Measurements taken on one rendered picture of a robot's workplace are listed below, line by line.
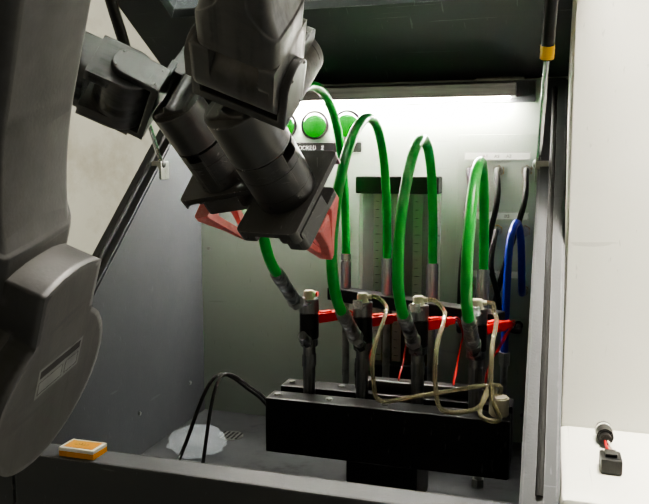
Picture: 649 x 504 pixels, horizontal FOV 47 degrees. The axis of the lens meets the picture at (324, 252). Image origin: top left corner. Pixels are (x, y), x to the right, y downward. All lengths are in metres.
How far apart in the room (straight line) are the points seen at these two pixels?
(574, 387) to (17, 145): 0.84
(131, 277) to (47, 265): 0.93
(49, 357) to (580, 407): 0.80
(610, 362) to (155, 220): 0.75
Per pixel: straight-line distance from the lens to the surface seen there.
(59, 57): 0.28
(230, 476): 0.91
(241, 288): 1.42
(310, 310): 1.07
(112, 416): 1.23
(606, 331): 1.02
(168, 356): 1.36
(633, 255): 1.03
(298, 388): 1.13
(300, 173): 0.65
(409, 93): 1.28
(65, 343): 0.32
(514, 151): 1.28
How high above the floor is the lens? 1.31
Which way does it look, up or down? 7 degrees down
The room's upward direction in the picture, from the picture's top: straight up
